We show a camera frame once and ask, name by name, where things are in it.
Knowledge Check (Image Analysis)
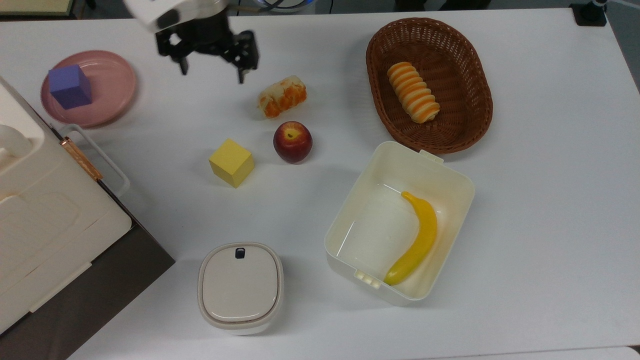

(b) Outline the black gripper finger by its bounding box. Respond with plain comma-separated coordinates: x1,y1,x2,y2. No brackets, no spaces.
155,30,190,76
222,30,260,85

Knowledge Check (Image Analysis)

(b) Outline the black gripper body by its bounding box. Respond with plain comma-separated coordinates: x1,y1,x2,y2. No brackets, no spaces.
169,12,234,54

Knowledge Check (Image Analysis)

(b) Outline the purple cube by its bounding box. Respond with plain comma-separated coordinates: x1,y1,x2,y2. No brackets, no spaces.
48,64,93,110

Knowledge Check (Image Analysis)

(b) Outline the pink plastic plate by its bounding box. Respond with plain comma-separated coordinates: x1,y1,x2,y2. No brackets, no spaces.
40,50,137,128

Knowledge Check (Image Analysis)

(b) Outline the yellow cube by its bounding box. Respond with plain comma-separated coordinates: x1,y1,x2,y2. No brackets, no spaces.
209,138,255,189

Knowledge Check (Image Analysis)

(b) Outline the orange white bread piece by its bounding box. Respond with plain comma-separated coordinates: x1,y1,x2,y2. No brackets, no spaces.
258,75,308,119

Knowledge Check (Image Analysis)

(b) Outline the red apple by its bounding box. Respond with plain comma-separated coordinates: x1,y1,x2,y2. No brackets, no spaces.
273,121,313,164

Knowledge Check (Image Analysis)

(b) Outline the olive green board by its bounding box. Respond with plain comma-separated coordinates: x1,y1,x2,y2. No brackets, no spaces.
0,0,75,17

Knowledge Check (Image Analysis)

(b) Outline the striped orange bread roll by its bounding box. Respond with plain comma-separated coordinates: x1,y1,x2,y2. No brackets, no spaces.
387,61,441,124

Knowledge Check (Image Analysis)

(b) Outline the cream plastic toy cabinet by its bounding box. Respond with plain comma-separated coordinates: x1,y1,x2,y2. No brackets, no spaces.
0,75,133,335

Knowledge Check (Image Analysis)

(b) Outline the cream open plastic container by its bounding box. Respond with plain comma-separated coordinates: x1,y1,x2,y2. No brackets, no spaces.
324,141,476,307

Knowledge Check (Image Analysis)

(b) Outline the brown wicker basket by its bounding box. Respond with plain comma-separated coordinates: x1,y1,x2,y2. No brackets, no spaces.
366,18,494,155

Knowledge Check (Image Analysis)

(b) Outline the cream lidded canister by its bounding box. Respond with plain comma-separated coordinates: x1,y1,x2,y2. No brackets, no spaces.
197,242,284,336

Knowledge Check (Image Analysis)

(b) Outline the yellow banana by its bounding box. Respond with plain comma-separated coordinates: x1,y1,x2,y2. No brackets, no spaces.
384,191,438,286

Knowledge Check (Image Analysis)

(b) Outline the dark brown wooden box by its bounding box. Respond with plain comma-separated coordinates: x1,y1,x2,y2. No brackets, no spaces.
0,180,176,360

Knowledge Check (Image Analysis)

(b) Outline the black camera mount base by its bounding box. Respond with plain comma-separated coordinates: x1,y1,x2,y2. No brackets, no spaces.
570,0,609,27

